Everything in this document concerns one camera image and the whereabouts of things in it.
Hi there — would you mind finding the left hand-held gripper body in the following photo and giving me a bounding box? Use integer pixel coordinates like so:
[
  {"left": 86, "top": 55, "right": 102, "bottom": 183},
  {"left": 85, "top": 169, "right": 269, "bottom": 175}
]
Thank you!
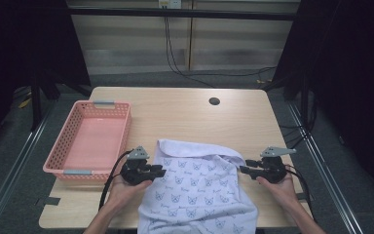
[{"left": 120, "top": 145, "right": 154, "bottom": 186}]

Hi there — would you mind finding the black hanging wall cable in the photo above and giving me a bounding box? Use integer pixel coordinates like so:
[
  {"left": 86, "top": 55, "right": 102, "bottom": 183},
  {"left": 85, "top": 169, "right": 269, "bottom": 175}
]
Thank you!
[{"left": 164, "top": 16, "right": 217, "bottom": 89}]

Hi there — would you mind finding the person's left hand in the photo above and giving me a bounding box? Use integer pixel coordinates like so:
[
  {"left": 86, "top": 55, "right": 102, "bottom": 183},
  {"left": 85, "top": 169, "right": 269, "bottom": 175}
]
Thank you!
[{"left": 105, "top": 175, "right": 153, "bottom": 213}]

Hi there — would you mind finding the metal floor rail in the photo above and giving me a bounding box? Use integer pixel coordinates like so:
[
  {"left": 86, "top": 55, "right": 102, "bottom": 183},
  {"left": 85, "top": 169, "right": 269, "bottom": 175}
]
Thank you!
[
  {"left": 286, "top": 101, "right": 366, "bottom": 234},
  {"left": 0, "top": 103, "right": 57, "bottom": 234}
]

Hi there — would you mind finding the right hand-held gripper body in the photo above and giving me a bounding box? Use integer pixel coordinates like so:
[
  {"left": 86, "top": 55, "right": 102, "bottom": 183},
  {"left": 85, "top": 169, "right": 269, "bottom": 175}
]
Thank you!
[{"left": 254, "top": 146, "right": 297, "bottom": 185}]

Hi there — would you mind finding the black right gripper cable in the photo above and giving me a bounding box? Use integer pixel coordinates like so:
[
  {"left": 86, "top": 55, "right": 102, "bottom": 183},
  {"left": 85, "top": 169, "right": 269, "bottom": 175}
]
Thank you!
[{"left": 283, "top": 164, "right": 316, "bottom": 222}]

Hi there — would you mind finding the black horizontal bar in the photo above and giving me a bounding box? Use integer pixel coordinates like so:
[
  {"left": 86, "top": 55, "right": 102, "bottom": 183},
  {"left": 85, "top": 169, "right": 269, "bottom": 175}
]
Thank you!
[{"left": 67, "top": 7, "right": 301, "bottom": 21}]

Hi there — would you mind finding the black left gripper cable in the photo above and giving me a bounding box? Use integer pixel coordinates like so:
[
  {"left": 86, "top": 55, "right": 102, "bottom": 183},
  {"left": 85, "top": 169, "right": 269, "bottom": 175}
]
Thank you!
[{"left": 98, "top": 149, "right": 134, "bottom": 211}]

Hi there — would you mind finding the yellow floor object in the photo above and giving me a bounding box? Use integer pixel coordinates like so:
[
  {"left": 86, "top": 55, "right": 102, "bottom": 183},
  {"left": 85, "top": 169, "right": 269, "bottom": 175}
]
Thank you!
[{"left": 18, "top": 97, "right": 33, "bottom": 109}]

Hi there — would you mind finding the black metal stand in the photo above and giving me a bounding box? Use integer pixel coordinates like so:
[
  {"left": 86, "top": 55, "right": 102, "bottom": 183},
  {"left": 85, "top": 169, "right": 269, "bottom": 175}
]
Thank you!
[
  {"left": 261, "top": 69, "right": 319, "bottom": 131},
  {"left": 28, "top": 69, "right": 94, "bottom": 132}
]

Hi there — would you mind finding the pink plastic basket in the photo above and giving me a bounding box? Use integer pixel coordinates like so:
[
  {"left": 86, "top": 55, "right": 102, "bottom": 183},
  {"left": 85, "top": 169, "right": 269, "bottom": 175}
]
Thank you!
[{"left": 42, "top": 99, "right": 132, "bottom": 182}]

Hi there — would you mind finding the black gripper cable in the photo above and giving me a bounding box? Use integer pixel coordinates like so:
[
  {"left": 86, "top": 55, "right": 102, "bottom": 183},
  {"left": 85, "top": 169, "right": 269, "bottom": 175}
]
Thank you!
[
  {"left": 283, "top": 164, "right": 316, "bottom": 222},
  {"left": 98, "top": 149, "right": 134, "bottom": 211}
]

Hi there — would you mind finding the person's right hand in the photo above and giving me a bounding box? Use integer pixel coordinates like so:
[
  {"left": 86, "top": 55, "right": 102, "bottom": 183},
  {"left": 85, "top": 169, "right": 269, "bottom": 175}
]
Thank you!
[{"left": 256, "top": 172, "right": 301, "bottom": 214}]

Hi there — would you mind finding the dark curtain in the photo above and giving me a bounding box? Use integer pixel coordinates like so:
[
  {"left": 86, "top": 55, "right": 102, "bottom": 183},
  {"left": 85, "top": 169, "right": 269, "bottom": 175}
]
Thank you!
[
  {"left": 0, "top": 0, "right": 92, "bottom": 157},
  {"left": 272, "top": 0, "right": 374, "bottom": 204}
]

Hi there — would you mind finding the black floor cable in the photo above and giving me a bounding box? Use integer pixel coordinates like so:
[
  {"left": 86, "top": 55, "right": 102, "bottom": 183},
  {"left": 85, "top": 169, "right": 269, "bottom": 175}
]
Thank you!
[{"left": 188, "top": 66, "right": 278, "bottom": 78}]

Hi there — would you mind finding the bundle of black floor cables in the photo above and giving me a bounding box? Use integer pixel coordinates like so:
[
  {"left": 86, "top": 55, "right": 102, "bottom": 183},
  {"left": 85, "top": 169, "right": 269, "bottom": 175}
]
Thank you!
[{"left": 279, "top": 123, "right": 314, "bottom": 152}]

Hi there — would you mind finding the white wall power outlet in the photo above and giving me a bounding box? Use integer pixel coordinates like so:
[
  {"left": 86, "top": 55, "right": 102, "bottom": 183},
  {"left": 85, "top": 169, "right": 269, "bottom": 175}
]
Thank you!
[{"left": 158, "top": 0, "right": 183, "bottom": 10}]

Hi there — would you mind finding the white cat print towel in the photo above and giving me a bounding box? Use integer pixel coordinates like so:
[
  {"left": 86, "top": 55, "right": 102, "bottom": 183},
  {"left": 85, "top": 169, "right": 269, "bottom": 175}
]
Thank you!
[{"left": 137, "top": 138, "right": 259, "bottom": 234}]

